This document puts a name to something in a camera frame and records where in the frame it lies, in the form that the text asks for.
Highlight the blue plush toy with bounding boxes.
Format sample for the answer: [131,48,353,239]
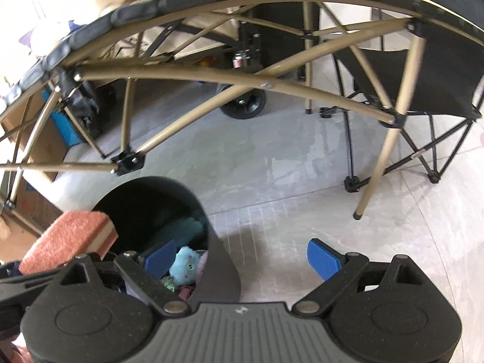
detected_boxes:
[169,246,200,286]

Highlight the black folding chair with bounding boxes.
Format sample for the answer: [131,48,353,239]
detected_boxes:
[319,0,483,193]

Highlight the black wagon wheel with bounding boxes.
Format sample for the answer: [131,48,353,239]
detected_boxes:
[220,89,267,120]

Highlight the tan folding camping table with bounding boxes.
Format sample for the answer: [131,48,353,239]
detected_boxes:
[1,0,483,219]

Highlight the pink layered sponge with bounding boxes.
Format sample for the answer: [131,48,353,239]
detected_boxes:
[19,211,118,274]

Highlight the black round trash bin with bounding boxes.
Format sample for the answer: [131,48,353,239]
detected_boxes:
[93,176,241,307]

